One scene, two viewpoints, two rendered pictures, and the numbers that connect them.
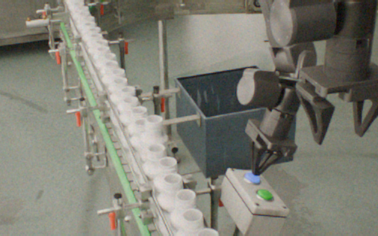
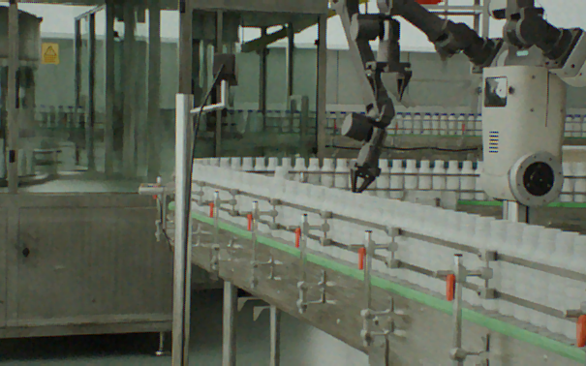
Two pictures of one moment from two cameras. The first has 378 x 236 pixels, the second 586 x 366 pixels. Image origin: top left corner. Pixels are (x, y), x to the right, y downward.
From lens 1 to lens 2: 2.66 m
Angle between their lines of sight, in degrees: 23
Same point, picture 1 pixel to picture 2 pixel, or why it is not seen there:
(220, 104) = not seen: hidden behind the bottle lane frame
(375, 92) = (401, 69)
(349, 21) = (385, 30)
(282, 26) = (354, 30)
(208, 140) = not seen: hidden behind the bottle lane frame
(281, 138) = (371, 164)
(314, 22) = (368, 26)
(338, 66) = (383, 54)
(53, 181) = not seen: outside the picture
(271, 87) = (363, 124)
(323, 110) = (375, 73)
